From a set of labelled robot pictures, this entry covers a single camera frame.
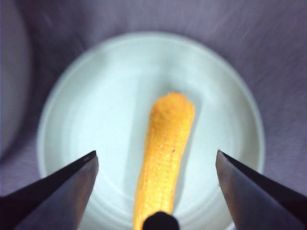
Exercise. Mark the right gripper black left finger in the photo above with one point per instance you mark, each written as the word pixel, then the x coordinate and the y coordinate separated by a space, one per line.
pixel 52 201

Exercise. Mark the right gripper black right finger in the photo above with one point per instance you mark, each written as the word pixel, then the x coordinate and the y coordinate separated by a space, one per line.
pixel 259 201

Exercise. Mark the yellow corn cob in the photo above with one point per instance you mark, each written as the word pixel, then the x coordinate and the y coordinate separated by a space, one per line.
pixel 165 155

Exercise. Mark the pale green round plate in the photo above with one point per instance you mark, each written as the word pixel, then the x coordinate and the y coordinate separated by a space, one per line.
pixel 96 107

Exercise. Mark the pale green electric steamer pot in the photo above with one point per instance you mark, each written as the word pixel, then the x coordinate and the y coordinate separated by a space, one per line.
pixel 12 83

